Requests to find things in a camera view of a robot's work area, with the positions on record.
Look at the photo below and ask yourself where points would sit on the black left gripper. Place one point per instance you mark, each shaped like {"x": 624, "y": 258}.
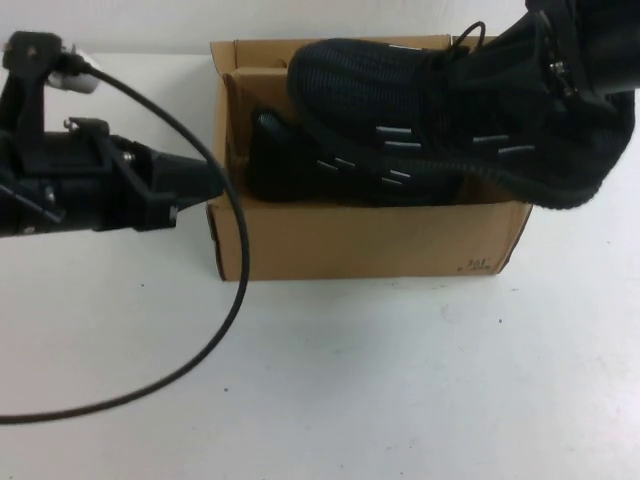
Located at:
{"x": 130, "y": 190}

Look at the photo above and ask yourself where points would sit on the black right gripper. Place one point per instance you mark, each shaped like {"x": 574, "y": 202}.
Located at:
{"x": 580, "y": 50}

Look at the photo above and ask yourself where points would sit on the black knit sneaker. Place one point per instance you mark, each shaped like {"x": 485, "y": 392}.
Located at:
{"x": 280, "y": 170}
{"x": 350, "y": 85}

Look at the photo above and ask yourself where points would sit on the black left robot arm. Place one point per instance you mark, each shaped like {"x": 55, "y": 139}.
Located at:
{"x": 75, "y": 195}

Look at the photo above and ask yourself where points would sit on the brown cardboard shoe box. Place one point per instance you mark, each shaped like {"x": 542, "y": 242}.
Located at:
{"x": 350, "y": 245}

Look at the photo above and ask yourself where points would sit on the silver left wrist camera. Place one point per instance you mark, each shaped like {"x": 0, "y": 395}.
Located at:
{"x": 75, "y": 82}

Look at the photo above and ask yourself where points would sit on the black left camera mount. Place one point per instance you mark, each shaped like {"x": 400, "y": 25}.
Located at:
{"x": 30, "y": 100}

